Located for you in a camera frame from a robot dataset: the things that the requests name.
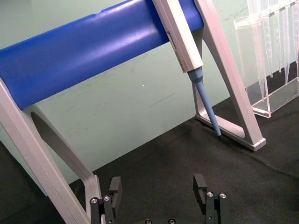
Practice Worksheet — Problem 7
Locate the clear acrylic rack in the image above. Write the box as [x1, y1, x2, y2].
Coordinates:
[233, 0, 299, 119]

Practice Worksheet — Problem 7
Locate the grey pipette with blue shaft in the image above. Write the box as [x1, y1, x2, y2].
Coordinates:
[151, 0, 223, 142]

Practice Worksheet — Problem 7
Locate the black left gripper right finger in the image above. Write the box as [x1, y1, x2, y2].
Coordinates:
[192, 173, 231, 224]

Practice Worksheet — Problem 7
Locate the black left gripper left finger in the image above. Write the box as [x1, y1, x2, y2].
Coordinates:
[90, 176, 123, 224]

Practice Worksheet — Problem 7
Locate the grey stand with blue bar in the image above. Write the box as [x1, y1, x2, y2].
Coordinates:
[0, 0, 267, 224]

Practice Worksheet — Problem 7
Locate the black table cloth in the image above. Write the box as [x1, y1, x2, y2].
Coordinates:
[0, 63, 299, 224]

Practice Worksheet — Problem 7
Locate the clear conical plastic tube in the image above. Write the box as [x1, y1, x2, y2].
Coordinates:
[248, 0, 270, 103]
[279, 0, 292, 86]

